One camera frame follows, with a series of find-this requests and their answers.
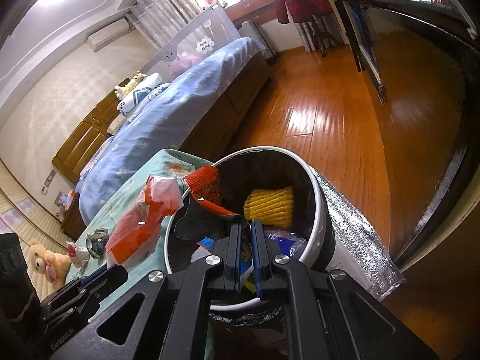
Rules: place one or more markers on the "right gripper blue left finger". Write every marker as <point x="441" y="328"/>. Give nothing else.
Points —
<point x="162" y="316"/>

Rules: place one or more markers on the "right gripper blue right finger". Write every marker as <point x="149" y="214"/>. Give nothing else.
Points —
<point x="328" y="315"/>

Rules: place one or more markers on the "red clear plastic bag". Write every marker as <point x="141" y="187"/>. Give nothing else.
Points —
<point x="138" y="230"/>

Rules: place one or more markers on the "blue clear plastic bag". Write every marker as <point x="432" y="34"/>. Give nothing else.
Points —
<point x="289" y="243"/>

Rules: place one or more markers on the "white red paper bag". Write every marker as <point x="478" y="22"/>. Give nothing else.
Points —
<point x="79" y="255"/>

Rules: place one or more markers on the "blue white wrapper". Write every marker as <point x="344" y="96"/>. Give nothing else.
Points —
<point x="96" y="243"/>

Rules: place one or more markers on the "yellow foam net sleeve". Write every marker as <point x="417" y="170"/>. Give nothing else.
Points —
<point x="273" y="207"/>

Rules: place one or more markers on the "dark red snack wrapper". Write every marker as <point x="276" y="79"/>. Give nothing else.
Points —
<point x="206" y="221"/>

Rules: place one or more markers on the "black trash bin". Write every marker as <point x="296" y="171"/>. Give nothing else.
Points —
<point x="271" y="168"/>

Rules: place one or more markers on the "beige teddy bear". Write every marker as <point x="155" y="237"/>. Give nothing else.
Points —
<point x="53" y="266"/>

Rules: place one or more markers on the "silver foil bag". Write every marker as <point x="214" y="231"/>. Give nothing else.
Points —
<point x="358" y="251"/>

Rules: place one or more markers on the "teal floral tablecloth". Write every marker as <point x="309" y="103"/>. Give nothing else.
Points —
<point x="166" y="163"/>

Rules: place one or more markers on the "wooden nightstand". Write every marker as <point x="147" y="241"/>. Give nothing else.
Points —
<point x="72" y="224"/>

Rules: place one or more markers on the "blue floral bed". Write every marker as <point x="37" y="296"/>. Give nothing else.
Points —
<point x="163" y="121"/>

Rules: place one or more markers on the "wooden headboard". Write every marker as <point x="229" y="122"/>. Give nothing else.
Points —
<point x="86" y="138"/>

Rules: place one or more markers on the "beige pillow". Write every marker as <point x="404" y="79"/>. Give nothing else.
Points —
<point x="116" y="124"/>

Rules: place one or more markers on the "folded blue white quilt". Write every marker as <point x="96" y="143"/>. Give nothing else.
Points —
<point x="152" y="83"/>

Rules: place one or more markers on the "yellow plush dog toy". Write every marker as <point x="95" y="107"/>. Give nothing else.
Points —
<point x="124" y="89"/>

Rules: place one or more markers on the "white air conditioner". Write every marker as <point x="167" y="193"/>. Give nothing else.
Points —
<point x="107" y="35"/>

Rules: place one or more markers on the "grey curtain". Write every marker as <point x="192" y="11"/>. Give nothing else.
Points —
<point x="160" y="20"/>

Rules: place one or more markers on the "wooden desk under window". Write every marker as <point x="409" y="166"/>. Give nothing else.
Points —
<point x="258" y="11"/>

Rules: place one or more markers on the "black tv cabinet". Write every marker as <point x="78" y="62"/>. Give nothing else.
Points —
<point x="420" y="60"/>

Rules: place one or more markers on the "grey bed guard rail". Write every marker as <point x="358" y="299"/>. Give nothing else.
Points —
<point x="204" y="35"/>

